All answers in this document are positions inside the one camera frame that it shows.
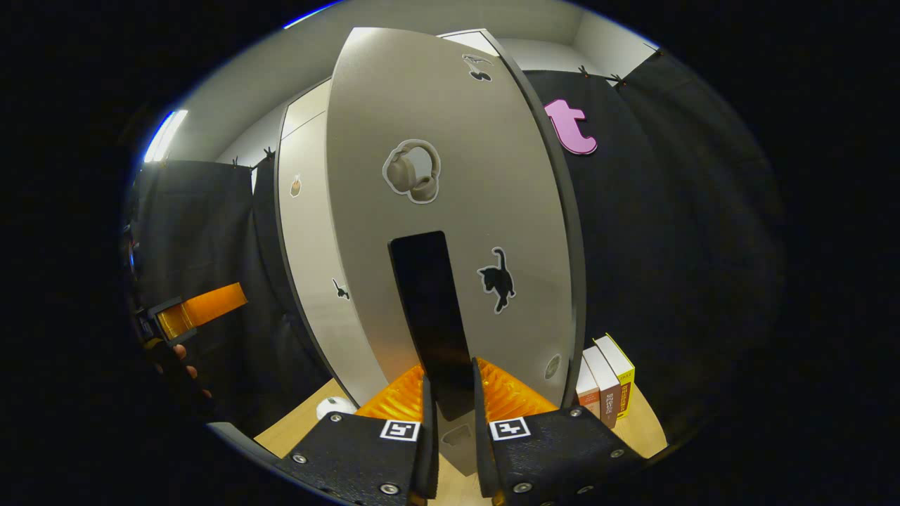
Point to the beige cabinet door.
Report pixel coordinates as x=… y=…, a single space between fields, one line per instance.
x=309 y=246
x=492 y=140

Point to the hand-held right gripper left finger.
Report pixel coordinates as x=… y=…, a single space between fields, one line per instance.
x=429 y=436

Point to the black backdrop cloth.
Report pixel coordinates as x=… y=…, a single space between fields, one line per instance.
x=703 y=246

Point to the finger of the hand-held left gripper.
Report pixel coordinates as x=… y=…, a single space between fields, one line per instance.
x=204 y=309

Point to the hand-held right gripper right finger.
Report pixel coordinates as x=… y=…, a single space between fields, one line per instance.
x=484 y=443

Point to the beige double-door shoe cabinet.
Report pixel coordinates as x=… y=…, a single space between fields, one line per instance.
x=578 y=295

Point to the small white round object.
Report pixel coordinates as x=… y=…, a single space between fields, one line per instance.
x=335 y=406

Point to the white and brown book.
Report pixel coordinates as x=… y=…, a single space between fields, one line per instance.
x=587 y=393

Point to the small ceiling light panel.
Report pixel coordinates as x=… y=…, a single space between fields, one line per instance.
x=165 y=137

